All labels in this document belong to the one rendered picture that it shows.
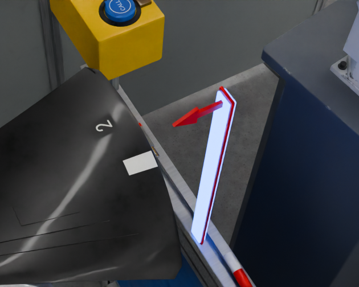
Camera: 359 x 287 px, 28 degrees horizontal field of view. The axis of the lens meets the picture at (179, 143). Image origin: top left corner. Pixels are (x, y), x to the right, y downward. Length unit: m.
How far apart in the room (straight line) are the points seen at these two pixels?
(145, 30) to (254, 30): 1.17
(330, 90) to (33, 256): 0.51
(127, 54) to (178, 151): 1.15
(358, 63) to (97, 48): 0.34
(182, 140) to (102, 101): 1.40
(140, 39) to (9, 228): 0.39
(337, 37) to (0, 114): 0.96
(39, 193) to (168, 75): 1.36
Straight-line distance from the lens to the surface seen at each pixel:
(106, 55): 0.94
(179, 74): 2.04
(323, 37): 1.06
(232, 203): 2.02
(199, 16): 1.89
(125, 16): 0.93
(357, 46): 0.97
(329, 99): 0.99
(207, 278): 1.02
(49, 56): 1.69
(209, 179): 0.85
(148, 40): 0.97
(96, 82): 0.73
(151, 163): 0.71
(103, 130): 0.71
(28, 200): 0.67
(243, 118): 2.19
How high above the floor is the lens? 1.76
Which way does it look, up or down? 57 degrees down
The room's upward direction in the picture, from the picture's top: 7 degrees clockwise
